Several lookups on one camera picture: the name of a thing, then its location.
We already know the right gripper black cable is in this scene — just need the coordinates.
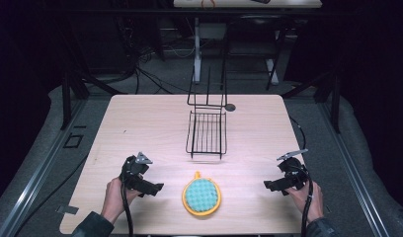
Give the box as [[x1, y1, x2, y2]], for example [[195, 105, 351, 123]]
[[300, 177, 314, 237]]

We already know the black wire rack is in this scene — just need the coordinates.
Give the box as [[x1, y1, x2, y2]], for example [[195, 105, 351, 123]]
[[185, 65, 228, 160]]

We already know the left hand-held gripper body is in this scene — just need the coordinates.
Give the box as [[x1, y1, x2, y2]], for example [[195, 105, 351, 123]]
[[120, 151, 154, 193]]

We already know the person's left hand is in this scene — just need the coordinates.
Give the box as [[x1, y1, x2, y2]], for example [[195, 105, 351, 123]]
[[101, 177, 142, 225]]

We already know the aluminium floor rail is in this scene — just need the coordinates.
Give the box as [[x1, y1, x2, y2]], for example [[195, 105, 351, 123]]
[[316, 100, 390, 237], [0, 98, 89, 237]]

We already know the grey tape piece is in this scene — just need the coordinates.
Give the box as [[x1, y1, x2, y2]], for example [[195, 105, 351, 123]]
[[55, 204, 80, 215]]

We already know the white table leg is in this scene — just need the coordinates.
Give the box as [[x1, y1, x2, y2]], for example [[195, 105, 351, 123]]
[[193, 17, 202, 84]]

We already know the black floor cable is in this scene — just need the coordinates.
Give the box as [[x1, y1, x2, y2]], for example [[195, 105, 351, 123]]
[[11, 152, 89, 237]]

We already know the person's right hand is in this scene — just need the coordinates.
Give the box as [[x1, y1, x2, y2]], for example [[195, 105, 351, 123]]
[[285, 180, 325, 225]]

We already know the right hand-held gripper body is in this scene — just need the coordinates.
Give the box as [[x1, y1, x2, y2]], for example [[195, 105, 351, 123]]
[[276, 148, 311, 192]]

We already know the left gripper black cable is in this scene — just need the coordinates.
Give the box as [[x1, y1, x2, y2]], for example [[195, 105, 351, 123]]
[[121, 179, 134, 237]]

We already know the black metal stand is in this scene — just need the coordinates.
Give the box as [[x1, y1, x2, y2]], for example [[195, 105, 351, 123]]
[[330, 72, 342, 134], [58, 70, 91, 131]]

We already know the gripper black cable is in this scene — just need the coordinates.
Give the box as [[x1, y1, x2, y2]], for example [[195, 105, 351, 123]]
[[300, 177, 314, 237], [121, 179, 134, 237]]

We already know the thin black table-edge cable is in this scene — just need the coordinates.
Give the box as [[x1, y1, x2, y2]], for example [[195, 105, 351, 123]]
[[289, 116, 307, 150]]

